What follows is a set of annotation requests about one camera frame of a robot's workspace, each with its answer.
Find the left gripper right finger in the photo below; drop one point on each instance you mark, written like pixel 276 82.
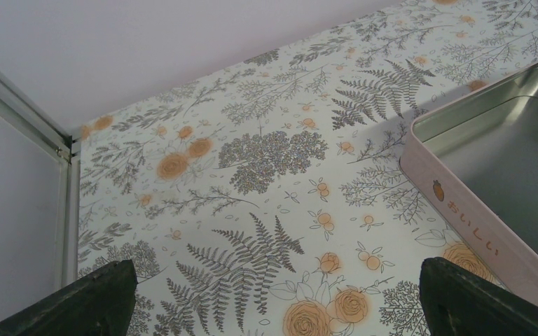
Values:
pixel 458 302

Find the floral patterned table mat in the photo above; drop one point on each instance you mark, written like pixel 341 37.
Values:
pixel 267 198

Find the aluminium corner post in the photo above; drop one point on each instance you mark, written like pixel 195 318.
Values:
pixel 52 155

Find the silver metal tin tray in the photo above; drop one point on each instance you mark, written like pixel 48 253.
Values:
pixel 476 161

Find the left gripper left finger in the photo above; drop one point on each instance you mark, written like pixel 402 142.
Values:
pixel 100 303

